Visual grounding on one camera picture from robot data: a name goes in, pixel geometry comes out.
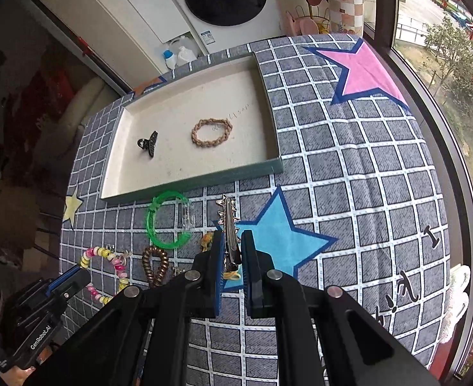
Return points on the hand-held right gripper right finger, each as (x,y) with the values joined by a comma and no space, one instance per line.
(247,273)

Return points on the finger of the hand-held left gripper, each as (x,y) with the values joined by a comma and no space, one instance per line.
(69,281)

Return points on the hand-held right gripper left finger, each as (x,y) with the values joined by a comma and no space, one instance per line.
(219,273)

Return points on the silver spiked hair clip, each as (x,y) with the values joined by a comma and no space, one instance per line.
(230,229)

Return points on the green translucent bangle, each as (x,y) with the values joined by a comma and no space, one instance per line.
(151,217)

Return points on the shallow beige tray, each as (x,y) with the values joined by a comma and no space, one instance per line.
(204,157)

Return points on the person's left hand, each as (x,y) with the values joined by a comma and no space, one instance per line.
(19,376)

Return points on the grey checked star tablecloth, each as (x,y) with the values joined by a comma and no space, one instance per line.
(361,193)

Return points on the black claw hair clip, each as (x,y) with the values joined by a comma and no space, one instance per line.
(148,144)

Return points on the cream sofa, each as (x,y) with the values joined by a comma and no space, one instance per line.
(83,100)

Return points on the red cloth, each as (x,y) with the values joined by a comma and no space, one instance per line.
(51,92)

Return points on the white fluffy cloth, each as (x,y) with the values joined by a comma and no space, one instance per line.
(457,305)

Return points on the white bottle with blue cap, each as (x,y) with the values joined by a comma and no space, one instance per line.
(170,59)

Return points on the white plastic jug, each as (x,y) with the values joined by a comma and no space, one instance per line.
(186,55)

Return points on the pink slippers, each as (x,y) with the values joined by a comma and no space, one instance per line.
(300,24)

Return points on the white cabinet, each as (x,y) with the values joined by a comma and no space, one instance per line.
(111,4)

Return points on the pink checkered curtain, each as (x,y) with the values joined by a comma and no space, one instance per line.
(347,0)

